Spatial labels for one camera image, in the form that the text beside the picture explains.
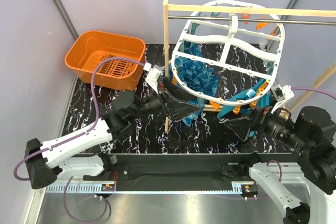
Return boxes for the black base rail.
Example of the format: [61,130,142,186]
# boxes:
[70,153,297,192]

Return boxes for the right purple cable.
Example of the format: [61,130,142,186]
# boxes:
[266,86,336,185]

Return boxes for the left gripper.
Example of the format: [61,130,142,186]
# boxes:
[130,78,201,123]

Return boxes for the wooden clothes rack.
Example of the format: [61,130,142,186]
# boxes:
[162,0,336,133]

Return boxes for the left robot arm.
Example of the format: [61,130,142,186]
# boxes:
[25,77,199,189]

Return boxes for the orange clothespin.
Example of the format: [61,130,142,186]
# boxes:
[210,101,220,111]
[249,100,258,108]
[233,105,241,114]

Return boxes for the teal cloth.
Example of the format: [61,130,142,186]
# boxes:
[217,79,270,120]

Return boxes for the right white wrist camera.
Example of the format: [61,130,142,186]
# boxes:
[271,85,295,113]

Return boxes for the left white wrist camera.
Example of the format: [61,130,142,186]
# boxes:
[143,62,163,93]

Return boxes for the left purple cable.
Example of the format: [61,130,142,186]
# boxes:
[13,56,152,221]

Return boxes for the blue patterned cloth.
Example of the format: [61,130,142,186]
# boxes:
[175,41,218,127]

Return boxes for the white round clip hanger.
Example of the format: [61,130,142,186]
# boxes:
[169,11,280,100]

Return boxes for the purple cable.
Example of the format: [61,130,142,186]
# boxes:
[13,56,152,221]
[266,86,336,185]

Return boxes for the orange plastic basket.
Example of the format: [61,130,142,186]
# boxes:
[65,30,146,91]

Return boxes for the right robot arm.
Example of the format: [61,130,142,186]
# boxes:
[225,106,335,223]

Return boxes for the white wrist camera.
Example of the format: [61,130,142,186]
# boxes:
[271,85,295,113]
[143,62,163,93]

